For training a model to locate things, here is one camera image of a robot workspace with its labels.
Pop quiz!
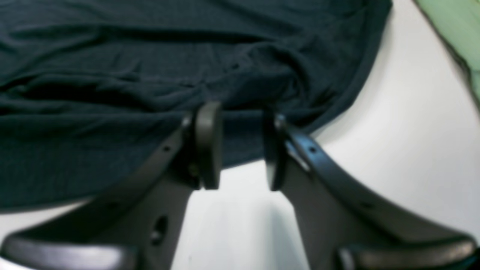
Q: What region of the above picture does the pale green cloth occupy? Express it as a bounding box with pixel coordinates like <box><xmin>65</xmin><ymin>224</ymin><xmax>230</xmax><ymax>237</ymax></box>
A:
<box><xmin>415</xmin><ymin>0</ymin><xmax>480</xmax><ymax>107</ymax></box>

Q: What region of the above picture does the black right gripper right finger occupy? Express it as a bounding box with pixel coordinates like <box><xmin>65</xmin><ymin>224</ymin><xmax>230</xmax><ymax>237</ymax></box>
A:
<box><xmin>262</xmin><ymin>111</ymin><xmax>479</xmax><ymax>270</ymax></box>

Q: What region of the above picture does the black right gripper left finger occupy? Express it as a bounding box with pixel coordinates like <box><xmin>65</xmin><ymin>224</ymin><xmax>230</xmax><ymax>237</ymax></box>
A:
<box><xmin>1</xmin><ymin>102</ymin><xmax>223</xmax><ymax>270</ymax></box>

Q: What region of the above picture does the dark navy long-sleeve shirt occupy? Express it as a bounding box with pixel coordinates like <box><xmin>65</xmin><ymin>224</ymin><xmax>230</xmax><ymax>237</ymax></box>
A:
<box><xmin>0</xmin><ymin>0</ymin><xmax>393</xmax><ymax>212</ymax></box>

